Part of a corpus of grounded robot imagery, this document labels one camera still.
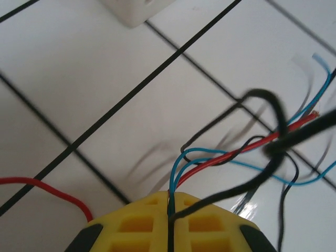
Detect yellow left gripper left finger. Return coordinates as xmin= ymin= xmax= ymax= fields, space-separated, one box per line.
xmin=65 ymin=191 xmax=170 ymax=252

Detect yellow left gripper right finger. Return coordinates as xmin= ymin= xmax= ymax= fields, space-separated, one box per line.
xmin=170 ymin=192 xmax=279 ymax=252

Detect black cable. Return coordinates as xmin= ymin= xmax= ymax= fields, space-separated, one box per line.
xmin=277 ymin=153 xmax=301 ymax=252
xmin=169 ymin=88 xmax=336 ymax=252

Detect red cable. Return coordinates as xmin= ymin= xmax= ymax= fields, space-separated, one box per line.
xmin=175 ymin=111 xmax=321 ymax=188
xmin=0 ymin=177 xmax=95 ymax=224

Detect tangle of coloured wires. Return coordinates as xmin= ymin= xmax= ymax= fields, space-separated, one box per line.
xmin=169 ymin=148 xmax=336 ymax=218

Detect blue cable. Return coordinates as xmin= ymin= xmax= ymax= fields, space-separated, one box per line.
xmin=174 ymin=52 xmax=336 ymax=191

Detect small white basket grey handles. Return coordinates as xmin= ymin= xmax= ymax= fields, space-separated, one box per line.
xmin=100 ymin=0 xmax=174 ymax=29

